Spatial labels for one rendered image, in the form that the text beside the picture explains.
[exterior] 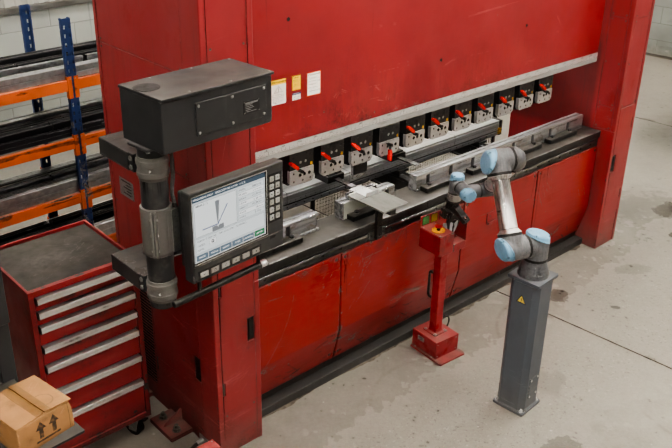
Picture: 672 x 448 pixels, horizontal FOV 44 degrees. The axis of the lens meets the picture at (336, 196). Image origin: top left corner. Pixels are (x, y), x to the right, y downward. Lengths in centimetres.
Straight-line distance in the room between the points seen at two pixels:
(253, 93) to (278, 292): 133
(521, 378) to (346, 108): 162
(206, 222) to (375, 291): 176
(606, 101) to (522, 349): 219
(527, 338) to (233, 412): 147
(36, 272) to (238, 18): 141
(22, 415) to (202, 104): 113
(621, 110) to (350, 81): 239
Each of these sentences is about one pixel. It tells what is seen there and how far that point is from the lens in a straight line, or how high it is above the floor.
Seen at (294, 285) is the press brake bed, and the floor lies 70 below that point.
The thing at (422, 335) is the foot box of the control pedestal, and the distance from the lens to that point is 480.
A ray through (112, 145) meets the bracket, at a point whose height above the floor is 170.
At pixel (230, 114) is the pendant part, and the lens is 293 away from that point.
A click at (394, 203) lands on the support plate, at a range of 423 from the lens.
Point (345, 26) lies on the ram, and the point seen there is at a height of 190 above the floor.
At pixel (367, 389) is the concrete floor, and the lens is 455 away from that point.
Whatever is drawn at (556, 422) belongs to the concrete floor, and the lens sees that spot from 451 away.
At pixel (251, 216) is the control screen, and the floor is 142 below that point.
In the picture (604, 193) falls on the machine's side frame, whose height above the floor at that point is 44.
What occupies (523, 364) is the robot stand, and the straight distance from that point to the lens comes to 433.
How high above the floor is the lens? 278
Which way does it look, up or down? 25 degrees down
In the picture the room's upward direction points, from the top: 1 degrees clockwise
